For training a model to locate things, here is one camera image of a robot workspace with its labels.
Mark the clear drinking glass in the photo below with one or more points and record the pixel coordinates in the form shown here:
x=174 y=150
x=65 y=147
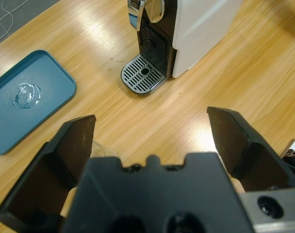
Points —
x=101 y=150

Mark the blue plastic tray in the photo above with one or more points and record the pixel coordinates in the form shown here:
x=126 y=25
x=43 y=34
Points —
x=53 y=80

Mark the white capsule coffee machine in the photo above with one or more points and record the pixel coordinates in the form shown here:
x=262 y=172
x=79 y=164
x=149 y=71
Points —
x=198 y=36

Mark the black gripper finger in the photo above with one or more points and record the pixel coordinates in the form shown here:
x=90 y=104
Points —
x=247 y=157
x=53 y=170

